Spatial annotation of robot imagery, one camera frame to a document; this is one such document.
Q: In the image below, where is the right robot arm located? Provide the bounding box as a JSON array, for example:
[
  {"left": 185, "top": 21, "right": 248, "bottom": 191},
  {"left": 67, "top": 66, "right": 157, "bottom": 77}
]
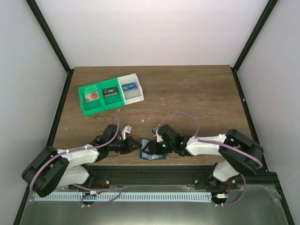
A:
[{"left": 140, "top": 126, "right": 263, "bottom": 188}]

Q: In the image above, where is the light blue cable duct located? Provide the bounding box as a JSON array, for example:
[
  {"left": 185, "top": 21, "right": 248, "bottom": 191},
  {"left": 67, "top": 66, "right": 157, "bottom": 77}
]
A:
[{"left": 34, "top": 192, "right": 212, "bottom": 203}]

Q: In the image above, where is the left green bin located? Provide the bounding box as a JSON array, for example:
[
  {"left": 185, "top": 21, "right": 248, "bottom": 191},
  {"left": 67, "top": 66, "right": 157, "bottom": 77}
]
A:
[{"left": 78, "top": 83, "right": 104, "bottom": 116}]

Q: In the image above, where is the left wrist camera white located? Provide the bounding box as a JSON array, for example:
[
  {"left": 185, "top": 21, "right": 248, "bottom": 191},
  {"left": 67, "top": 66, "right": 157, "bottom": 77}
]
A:
[{"left": 120, "top": 125, "right": 132, "bottom": 140}]

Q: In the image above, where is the white bin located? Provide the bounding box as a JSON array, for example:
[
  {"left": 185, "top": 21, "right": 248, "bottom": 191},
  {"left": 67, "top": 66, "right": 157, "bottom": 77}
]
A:
[{"left": 117, "top": 73, "right": 144, "bottom": 105}]

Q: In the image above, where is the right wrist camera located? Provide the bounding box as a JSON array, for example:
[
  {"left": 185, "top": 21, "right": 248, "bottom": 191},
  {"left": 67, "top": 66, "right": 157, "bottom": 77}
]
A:
[{"left": 152, "top": 124, "right": 183, "bottom": 144}]

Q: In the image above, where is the middle green bin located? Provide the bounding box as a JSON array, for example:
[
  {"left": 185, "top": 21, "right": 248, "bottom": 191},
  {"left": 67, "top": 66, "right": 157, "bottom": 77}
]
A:
[{"left": 97, "top": 78, "right": 125, "bottom": 111}]

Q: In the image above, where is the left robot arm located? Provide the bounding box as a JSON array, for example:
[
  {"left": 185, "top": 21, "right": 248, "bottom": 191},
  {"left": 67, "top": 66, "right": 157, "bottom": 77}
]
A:
[{"left": 22, "top": 124, "right": 142, "bottom": 197}]

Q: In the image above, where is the blue card stack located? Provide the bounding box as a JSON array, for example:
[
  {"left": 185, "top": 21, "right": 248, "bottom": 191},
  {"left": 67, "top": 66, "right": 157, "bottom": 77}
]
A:
[{"left": 121, "top": 82, "right": 137, "bottom": 92}]

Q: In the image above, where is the green bin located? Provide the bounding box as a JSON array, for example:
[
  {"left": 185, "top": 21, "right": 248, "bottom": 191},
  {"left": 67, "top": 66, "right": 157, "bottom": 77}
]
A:
[
  {"left": 97, "top": 78, "right": 125, "bottom": 111},
  {"left": 78, "top": 83, "right": 104, "bottom": 116}
]

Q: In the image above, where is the red white card stack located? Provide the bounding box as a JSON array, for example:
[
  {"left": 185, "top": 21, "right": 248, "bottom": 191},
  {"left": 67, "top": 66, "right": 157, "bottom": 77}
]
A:
[{"left": 84, "top": 92, "right": 100, "bottom": 102}]

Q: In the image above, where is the blue card holder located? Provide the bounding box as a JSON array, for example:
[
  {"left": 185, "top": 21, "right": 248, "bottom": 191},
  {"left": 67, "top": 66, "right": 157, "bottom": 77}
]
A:
[{"left": 140, "top": 139, "right": 166, "bottom": 161}]

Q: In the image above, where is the black aluminium frame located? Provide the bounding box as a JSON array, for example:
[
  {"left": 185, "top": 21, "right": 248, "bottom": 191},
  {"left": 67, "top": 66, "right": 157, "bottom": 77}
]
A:
[{"left": 27, "top": 0, "right": 294, "bottom": 225}]

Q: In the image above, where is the black card stack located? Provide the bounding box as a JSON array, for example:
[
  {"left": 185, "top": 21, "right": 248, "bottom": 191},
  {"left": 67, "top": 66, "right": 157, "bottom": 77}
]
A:
[{"left": 102, "top": 86, "right": 119, "bottom": 98}]

